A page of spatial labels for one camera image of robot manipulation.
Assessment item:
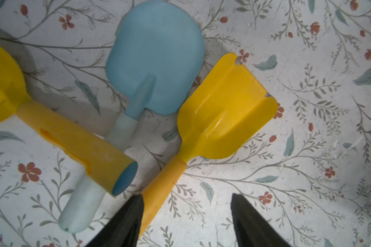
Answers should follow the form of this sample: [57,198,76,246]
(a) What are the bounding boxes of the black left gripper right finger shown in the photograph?
[231,193,290,247]

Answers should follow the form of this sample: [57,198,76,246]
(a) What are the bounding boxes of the yellow toy piece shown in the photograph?
[0,47,138,196]

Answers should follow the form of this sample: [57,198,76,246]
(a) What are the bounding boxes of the teal toy scoop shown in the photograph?
[58,0,205,234]

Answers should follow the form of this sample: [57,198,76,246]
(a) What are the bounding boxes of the yellow shovel orange handle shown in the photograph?
[140,53,278,232]

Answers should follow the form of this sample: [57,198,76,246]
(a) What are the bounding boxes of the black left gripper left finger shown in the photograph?
[87,195,144,247]

